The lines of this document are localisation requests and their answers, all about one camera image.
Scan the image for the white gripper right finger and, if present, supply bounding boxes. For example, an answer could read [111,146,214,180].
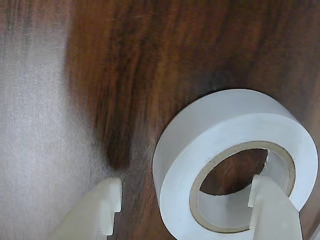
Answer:
[247,174,303,240]

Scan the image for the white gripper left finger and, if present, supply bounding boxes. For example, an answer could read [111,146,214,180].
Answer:
[47,176,123,240]

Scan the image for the white tape roll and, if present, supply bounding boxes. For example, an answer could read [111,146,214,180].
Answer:
[151,87,319,240]

